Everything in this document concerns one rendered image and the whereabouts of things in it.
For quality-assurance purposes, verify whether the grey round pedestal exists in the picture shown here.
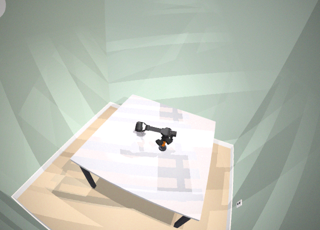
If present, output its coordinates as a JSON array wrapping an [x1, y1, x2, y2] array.
[[158, 145, 167, 151]]

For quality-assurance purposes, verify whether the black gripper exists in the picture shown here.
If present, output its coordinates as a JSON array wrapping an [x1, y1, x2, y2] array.
[[155, 135, 168, 146]]

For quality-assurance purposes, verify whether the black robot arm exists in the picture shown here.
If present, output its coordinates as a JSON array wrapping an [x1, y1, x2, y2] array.
[[134, 121, 177, 145]]

